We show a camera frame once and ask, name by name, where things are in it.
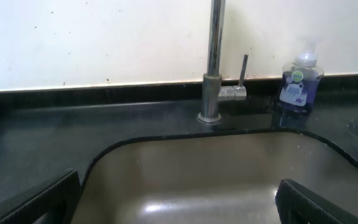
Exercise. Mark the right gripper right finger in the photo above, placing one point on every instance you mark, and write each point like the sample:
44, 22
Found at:
303, 208

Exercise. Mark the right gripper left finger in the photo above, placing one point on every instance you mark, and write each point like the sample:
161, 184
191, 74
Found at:
42, 202

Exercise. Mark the steel sink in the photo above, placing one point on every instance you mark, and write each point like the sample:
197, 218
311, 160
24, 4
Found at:
197, 174

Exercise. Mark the blue soap bottle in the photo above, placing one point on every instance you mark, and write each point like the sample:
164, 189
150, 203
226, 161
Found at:
298, 90

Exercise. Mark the steel tap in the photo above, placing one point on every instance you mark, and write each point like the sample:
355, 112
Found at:
211, 93

